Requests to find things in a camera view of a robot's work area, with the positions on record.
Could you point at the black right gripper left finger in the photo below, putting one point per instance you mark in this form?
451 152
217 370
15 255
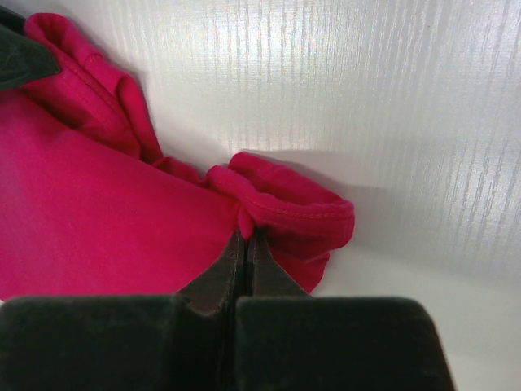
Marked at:
180 341

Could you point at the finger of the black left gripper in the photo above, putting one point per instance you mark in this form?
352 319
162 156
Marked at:
22 59

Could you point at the magenta t-shirt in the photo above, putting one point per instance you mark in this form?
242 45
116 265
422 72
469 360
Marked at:
90 205

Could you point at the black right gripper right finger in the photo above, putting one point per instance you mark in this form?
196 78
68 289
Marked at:
287 340

